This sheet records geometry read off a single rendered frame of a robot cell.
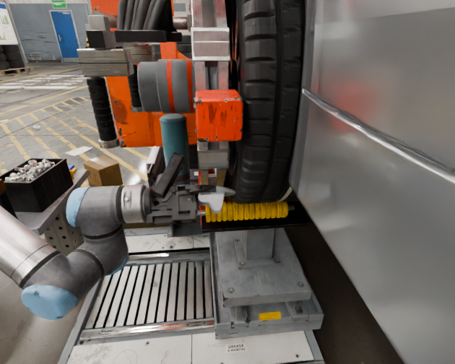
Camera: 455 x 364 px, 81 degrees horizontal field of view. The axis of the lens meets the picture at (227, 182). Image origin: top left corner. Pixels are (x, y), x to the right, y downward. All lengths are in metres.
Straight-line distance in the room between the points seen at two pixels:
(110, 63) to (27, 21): 16.03
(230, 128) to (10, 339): 1.17
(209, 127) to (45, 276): 0.43
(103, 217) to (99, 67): 0.31
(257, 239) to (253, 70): 0.65
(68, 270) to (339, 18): 0.62
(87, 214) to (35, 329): 0.77
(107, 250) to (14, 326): 0.77
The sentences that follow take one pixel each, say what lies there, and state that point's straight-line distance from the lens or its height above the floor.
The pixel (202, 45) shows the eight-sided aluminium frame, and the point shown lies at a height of 0.96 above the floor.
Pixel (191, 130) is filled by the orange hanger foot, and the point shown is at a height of 0.59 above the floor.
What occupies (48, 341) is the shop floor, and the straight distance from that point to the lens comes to 1.30.
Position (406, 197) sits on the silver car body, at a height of 0.87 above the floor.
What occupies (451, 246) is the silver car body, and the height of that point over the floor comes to 0.86.
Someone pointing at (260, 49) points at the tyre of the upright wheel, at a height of 0.95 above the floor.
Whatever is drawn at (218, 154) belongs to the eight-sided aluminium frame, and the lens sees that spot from 0.55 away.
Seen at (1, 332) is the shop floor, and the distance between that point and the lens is 1.42.
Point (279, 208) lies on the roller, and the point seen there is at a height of 0.53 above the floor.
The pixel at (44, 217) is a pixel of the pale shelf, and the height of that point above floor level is 0.45.
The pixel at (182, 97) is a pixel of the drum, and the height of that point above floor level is 0.83.
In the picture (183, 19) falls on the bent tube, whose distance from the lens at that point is 0.74.
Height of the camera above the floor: 0.96
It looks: 28 degrees down
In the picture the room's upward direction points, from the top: straight up
